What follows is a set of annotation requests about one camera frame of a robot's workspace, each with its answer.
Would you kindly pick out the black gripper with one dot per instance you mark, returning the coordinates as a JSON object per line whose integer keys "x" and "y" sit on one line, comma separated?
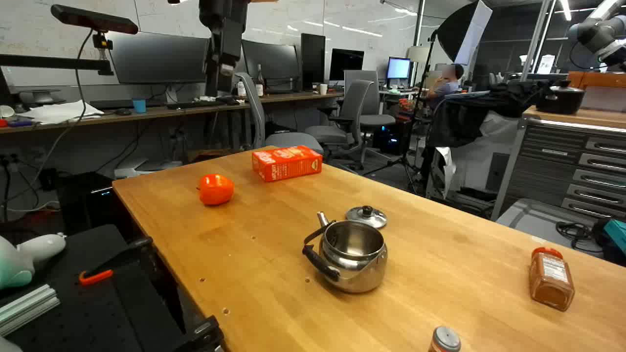
{"x": 224, "y": 25}

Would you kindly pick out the steel kettle lid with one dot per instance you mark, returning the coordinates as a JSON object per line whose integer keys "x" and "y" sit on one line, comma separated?
{"x": 367, "y": 217}

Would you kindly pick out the grey background robot arm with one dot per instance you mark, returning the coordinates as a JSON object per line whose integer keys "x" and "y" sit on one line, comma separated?
{"x": 604, "y": 37}

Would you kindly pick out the dark curved monitor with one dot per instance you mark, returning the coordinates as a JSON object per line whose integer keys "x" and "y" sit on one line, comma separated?
{"x": 275, "y": 64}

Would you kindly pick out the large grey monitor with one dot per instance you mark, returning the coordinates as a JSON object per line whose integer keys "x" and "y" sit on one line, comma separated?
{"x": 159, "y": 58}

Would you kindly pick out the blue cup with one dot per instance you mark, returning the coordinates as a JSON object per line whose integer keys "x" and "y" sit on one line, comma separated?
{"x": 140, "y": 103}

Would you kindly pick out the tall black monitor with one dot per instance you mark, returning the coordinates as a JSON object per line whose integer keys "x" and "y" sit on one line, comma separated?
{"x": 314, "y": 58}

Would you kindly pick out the long wooden desk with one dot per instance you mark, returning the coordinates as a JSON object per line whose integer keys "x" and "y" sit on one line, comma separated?
{"x": 130, "y": 115}

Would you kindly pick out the orange cracker box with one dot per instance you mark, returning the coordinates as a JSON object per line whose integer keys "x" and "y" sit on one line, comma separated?
{"x": 287, "y": 162}

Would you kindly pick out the orange tomato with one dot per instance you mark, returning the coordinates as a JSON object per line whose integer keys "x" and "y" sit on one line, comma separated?
{"x": 216, "y": 189}

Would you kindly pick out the small black monitor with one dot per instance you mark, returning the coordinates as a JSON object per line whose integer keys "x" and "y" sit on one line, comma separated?
{"x": 347, "y": 62}

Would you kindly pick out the grey office chair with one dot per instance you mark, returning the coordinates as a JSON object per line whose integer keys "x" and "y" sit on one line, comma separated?
{"x": 343, "y": 123}
{"x": 375, "y": 103}

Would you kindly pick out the white paper stack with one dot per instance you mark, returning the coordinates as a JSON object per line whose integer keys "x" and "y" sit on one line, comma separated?
{"x": 62, "y": 111}

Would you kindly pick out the lit blue monitor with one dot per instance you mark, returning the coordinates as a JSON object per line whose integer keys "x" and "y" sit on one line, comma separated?
{"x": 398, "y": 68}

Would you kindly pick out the seated person at monitor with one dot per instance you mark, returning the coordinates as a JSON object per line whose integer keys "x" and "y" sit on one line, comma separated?
{"x": 449, "y": 80}

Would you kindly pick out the black softbox light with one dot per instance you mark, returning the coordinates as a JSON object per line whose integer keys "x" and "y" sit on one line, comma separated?
{"x": 461, "y": 29}

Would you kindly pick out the black cloth heap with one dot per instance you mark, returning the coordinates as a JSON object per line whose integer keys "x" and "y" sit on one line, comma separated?
{"x": 476, "y": 113}

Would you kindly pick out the black optical breadboard table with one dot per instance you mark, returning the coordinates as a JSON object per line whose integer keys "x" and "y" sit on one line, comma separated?
{"x": 99, "y": 312}

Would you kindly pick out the white headset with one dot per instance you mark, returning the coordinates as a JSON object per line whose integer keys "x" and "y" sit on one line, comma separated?
{"x": 23, "y": 258}

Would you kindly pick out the black pot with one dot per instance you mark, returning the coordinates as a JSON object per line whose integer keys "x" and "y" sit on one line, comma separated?
{"x": 561, "y": 99}

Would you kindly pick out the grey plastic tote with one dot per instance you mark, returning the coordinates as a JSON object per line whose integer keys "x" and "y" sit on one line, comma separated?
{"x": 541, "y": 220}

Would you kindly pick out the grey drawer cabinet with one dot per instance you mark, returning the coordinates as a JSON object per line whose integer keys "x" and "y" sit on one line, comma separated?
{"x": 568, "y": 162}

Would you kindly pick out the small brown block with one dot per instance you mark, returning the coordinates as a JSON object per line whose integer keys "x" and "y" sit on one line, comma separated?
{"x": 553, "y": 279}

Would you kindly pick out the teal case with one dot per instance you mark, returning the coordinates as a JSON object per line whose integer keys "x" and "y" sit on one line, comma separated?
{"x": 613, "y": 234}

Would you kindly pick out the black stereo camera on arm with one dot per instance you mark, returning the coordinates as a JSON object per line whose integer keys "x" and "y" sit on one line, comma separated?
{"x": 95, "y": 17}

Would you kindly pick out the aluminium rail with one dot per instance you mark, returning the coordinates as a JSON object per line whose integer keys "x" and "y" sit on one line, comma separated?
{"x": 26, "y": 308}

